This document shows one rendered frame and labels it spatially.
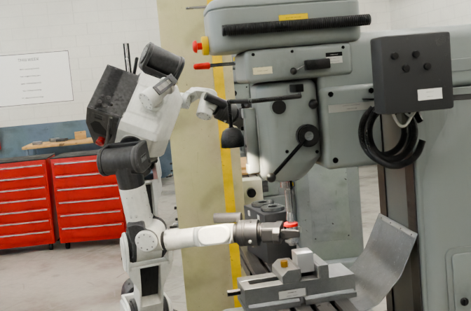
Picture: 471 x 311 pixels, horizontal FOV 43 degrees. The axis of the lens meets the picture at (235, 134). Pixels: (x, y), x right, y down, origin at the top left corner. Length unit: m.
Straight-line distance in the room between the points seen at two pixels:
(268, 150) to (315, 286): 0.44
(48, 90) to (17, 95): 0.52
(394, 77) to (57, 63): 9.66
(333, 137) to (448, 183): 0.38
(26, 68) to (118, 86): 9.00
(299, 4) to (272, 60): 0.18
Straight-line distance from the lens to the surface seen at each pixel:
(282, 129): 1.84
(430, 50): 1.69
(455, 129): 1.94
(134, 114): 2.07
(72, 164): 6.50
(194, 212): 3.69
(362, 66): 1.89
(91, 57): 10.95
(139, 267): 2.48
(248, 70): 1.79
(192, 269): 3.78
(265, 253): 2.24
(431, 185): 1.92
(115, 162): 1.99
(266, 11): 1.80
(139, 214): 2.04
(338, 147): 1.86
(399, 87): 1.65
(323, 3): 1.85
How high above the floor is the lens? 1.64
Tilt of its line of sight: 5 degrees down
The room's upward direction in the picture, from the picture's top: 5 degrees counter-clockwise
